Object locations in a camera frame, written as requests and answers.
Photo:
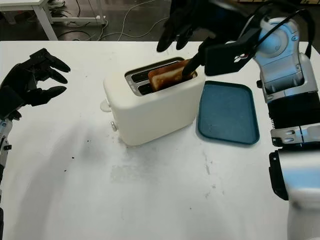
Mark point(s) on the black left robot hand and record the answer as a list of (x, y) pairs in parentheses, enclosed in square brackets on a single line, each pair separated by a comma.
[(17, 77)]

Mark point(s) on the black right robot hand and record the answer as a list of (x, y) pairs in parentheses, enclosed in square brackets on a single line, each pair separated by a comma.
[(200, 17)]

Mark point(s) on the browned toast slice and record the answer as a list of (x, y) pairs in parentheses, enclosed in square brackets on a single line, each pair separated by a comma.
[(165, 77)]

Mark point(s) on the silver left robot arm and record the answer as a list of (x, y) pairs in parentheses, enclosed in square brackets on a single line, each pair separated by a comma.
[(3, 140)]

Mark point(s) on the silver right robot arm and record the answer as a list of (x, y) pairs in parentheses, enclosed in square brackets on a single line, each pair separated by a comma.
[(282, 57)]

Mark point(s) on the white two-slot toaster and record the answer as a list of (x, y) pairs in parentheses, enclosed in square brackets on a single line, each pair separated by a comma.
[(155, 117)]

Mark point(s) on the blue plastic tray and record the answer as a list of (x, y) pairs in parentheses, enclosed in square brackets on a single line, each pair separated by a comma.
[(227, 115)]

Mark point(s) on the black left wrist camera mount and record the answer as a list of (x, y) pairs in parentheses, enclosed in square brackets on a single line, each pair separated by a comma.
[(10, 101)]

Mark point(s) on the white desk frame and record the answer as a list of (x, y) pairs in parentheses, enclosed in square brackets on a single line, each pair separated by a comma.
[(45, 22)]

